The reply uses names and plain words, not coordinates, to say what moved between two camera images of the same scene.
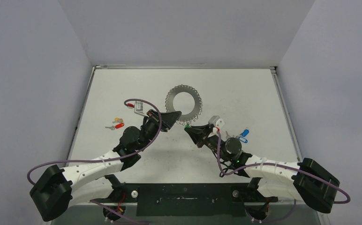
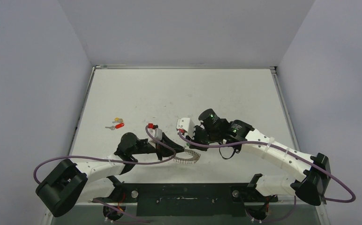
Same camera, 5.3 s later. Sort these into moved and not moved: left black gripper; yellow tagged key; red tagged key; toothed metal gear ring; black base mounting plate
Moved: toothed metal gear ring; left black gripper
Not moved: black base mounting plate; yellow tagged key; red tagged key
